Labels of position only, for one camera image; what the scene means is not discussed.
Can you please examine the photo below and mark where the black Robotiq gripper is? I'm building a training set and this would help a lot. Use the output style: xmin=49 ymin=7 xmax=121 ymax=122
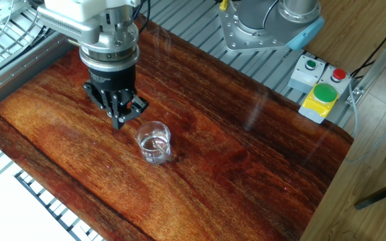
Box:
xmin=82 ymin=65 xmax=149 ymax=131

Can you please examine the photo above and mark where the clear glass beaker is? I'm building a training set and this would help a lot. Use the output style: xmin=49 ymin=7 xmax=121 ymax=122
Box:
xmin=134 ymin=120 xmax=172 ymax=165

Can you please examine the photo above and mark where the wood grain table mat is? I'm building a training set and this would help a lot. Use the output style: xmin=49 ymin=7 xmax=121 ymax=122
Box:
xmin=0 ymin=18 xmax=354 ymax=241

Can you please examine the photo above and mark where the grey box small green button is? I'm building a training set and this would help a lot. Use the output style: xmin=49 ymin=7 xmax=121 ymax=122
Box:
xmin=287 ymin=54 xmax=327 ymax=94

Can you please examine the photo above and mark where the yellow box big green button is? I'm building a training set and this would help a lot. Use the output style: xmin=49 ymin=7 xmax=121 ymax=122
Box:
xmin=298 ymin=82 xmax=340 ymax=125

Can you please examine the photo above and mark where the grey box red button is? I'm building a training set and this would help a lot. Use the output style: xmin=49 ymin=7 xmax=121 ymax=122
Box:
xmin=318 ymin=65 xmax=352 ymax=98

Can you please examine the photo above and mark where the black chair base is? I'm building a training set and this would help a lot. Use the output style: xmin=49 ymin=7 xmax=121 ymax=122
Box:
xmin=353 ymin=103 xmax=386 ymax=211

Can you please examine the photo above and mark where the black gripper cable bundle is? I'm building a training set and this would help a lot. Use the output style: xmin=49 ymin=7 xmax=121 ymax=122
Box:
xmin=132 ymin=0 xmax=152 ymax=33

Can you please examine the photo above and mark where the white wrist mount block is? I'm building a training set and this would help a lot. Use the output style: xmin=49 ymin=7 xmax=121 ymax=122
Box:
xmin=37 ymin=0 xmax=140 ymax=44

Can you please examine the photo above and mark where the grey aluminium rail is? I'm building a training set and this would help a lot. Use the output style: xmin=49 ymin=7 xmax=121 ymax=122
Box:
xmin=0 ymin=36 xmax=73 ymax=116

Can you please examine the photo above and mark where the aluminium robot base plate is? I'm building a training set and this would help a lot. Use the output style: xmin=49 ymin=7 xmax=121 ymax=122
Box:
xmin=218 ymin=0 xmax=296 ymax=54

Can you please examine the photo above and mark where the aluminium frame beam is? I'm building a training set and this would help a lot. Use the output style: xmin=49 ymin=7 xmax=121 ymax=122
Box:
xmin=345 ymin=29 xmax=386 ymax=104

